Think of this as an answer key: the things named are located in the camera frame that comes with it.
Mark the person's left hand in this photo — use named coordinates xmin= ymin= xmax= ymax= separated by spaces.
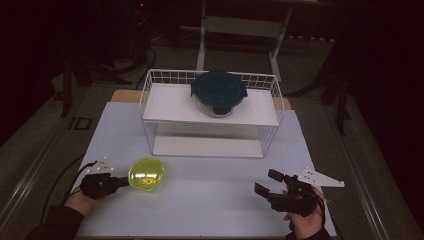
xmin=63 ymin=187 xmax=112 ymax=218

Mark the glass container with dark lid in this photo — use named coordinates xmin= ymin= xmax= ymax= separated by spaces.
xmin=190 ymin=70 xmax=248 ymax=118

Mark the black metal stand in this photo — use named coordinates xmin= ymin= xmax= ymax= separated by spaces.
xmin=321 ymin=59 xmax=353 ymax=136

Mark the white metal frame stand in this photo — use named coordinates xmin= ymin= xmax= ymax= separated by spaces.
xmin=195 ymin=0 xmax=294 ymax=82

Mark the white wire shelf rack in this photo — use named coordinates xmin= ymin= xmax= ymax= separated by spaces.
xmin=139 ymin=68 xmax=285 ymax=159

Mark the dark equipment with red light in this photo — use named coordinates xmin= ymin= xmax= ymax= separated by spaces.
xmin=131 ymin=0 xmax=151 ymax=64

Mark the looped black floor cable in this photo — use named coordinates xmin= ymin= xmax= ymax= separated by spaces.
xmin=109 ymin=45 xmax=158 ymax=89

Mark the left hand-held gripper cable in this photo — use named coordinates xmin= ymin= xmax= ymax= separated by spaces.
xmin=62 ymin=160 xmax=98 ymax=205

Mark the metal floor rail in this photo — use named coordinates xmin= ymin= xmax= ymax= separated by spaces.
xmin=336 ymin=133 xmax=391 ymax=240
xmin=0 ymin=126 xmax=64 ymax=231

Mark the yellow plastic bowl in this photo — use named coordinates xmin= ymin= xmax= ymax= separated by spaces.
xmin=127 ymin=157 xmax=166 ymax=193

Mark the person's right hand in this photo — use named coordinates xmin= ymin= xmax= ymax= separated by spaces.
xmin=283 ymin=201 xmax=326 ymax=240

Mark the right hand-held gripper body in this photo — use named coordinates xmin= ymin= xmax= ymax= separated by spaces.
xmin=269 ymin=166 xmax=346 ymax=217

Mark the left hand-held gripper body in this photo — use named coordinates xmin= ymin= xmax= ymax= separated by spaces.
xmin=79 ymin=157 xmax=118 ymax=200

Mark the pale blue table mat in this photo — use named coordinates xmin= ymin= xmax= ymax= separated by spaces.
xmin=70 ymin=101 xmax=338 ymax=238

